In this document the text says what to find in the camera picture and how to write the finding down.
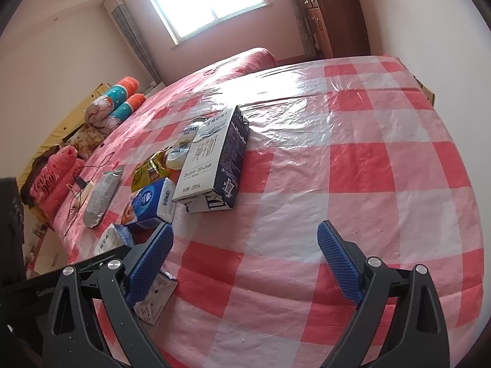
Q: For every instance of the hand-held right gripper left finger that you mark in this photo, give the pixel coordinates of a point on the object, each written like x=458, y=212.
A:
x=149, y=264

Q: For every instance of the red white checked plastic sheet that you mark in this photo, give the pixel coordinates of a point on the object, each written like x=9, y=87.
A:
x=345, y=161

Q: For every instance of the grey checked curtain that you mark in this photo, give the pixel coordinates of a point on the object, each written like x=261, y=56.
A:
x=134, y=42

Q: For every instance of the bed with pink bedsheet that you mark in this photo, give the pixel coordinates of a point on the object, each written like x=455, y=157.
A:
x=230, y=65

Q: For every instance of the grey patterned curtain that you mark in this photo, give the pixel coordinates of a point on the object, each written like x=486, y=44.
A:
x=307, y=27

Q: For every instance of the small black charger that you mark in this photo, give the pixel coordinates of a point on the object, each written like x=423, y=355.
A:
x=79, y=181

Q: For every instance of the brown cardboard box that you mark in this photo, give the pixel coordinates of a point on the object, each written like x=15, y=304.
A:
x=427, y=92

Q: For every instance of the floral pillow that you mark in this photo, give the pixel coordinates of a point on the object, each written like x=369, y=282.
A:
x=88, y=142

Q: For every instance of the white power bank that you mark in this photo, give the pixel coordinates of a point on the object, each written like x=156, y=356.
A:
x=85, y=193

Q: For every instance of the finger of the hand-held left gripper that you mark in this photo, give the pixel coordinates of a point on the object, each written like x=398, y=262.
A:
x=27, y=287
x=11, y=230

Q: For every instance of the yellow snack wrapper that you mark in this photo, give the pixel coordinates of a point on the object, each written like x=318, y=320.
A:
x=147, y=172

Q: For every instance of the small tissue packet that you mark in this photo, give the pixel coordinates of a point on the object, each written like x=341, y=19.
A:
x=109, y=239

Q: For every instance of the white dark blue milk carton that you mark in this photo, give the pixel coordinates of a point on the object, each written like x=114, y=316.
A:
x=203, y=161

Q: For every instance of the window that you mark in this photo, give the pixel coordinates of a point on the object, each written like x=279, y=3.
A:
x=199, y=4

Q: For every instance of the brown wooden cabinet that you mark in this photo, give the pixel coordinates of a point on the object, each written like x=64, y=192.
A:
x=341, y=15

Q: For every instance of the white plastic milk pouch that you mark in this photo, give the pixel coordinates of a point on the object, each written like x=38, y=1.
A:
x=180, y=157

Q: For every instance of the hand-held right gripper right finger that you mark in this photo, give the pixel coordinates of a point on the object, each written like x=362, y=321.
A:
x=341, y=264

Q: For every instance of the silver foil wrapper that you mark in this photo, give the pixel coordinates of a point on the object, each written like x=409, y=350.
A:
x=101, y=195

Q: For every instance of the blue printed tissue pack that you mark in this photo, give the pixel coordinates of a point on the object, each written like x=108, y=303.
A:
x=149, y=199

